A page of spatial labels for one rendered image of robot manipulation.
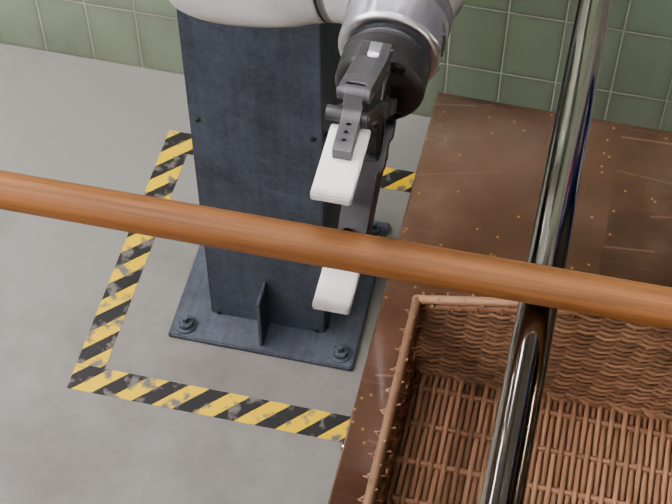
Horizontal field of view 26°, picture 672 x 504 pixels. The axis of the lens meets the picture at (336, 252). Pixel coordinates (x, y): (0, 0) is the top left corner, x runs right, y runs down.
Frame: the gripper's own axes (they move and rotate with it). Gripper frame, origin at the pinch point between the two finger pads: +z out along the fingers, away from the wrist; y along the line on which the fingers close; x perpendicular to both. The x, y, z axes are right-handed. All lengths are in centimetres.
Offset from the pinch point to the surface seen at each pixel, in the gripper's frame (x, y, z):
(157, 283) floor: 49, 119, -74
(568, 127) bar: -15.8, 1.6, -17.4
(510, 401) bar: -15.0, 1.7, 9.5
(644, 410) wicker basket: -31, 59, -29
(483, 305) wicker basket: -10, 44, -29
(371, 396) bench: 1, 61, -25
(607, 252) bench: -24, 61, -52
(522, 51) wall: -6, 98, -124
